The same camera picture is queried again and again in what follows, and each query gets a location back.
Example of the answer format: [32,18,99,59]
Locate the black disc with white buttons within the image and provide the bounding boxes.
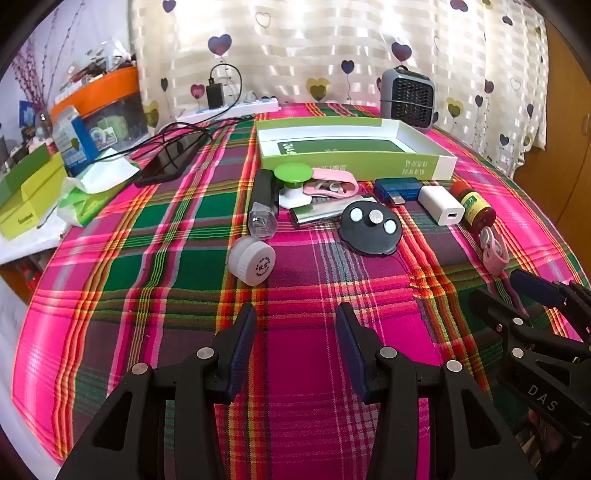
[340,202,402,257]

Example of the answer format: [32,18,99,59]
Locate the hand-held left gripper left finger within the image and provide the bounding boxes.
[55,302,258,480]

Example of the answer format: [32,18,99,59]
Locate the pink clip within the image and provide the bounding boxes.
[302,168,360,200]
[478,226,510,276]

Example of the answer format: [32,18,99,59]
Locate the red bottle with green label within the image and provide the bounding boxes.
[450,181,497,228]

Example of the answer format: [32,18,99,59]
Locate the grey mini heater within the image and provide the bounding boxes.
[379,66,438,132]

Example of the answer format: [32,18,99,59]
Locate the lime cardboard box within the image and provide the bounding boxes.
[0,164,70,241]

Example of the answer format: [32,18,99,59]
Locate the pile of mixed clutter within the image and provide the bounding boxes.
[55,39,137,93]

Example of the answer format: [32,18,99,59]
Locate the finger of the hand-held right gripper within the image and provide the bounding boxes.
[509,269,591,324]
[468,287,591,360]

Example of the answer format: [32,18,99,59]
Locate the green tissue pack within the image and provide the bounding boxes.
[58,148,141,227]

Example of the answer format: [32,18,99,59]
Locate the dark green cardboard box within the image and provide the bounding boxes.
[0,143,63,204]

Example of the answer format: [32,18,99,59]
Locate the green and white tray box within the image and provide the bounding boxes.
[255,117,459,182]

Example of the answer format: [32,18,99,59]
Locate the black mini flashlight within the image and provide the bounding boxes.
[248,169,279,239]

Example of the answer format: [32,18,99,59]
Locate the orange-lidded storage container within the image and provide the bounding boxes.
[50,66,151,153]

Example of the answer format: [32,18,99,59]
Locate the black smartphone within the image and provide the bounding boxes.
[134,133,211,188]

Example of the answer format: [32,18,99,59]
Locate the white charger plug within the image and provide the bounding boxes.
[418,185,465,226]

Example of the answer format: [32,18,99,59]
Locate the white side table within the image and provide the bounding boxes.
[0,210,70,268]

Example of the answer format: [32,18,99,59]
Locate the heart-print curtain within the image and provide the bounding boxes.
[127,0,550,153]

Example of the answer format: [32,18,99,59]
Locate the plaid tablecloth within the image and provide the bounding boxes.
[11,102,591,467]

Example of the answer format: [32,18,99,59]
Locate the silver lighter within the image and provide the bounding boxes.
[289,195,377,230]

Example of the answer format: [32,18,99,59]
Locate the white power strip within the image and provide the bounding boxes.
[176,96,281,124]

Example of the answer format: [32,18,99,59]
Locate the black charging cable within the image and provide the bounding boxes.
[95,64,257,174]

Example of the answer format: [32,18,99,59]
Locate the green-topped white knob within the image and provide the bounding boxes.
[272,164,315,208]

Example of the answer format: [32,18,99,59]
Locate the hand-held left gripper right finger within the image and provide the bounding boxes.
[335,302,539,480]

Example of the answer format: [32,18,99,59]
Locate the pink blossom branches in vase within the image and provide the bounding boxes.
[14,0,88,139]

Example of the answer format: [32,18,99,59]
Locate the blue usb adapter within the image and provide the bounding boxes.
[373,178,422,207]

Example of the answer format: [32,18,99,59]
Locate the blue carton box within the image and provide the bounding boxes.
[52,105,100,169]

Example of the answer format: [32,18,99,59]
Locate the white round bottle cap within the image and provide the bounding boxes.
[226,236,277,287]

